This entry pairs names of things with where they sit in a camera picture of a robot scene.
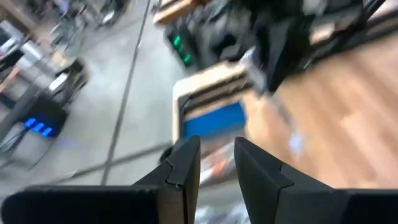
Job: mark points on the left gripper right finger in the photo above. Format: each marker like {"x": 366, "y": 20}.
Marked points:
{"x": 264, "y": 186}

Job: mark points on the orange toothbrush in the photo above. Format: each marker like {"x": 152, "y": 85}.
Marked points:
{"x": 219, "y": 166}

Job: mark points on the wooden side table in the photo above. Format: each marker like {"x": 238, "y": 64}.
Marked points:
{"x": 174, "y": 11}

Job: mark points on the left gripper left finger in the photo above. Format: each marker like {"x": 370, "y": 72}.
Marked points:
{"x": 174, "y": 186}

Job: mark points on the black computer tower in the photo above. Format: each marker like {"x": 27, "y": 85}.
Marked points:
{"x": 46, "y": 115}

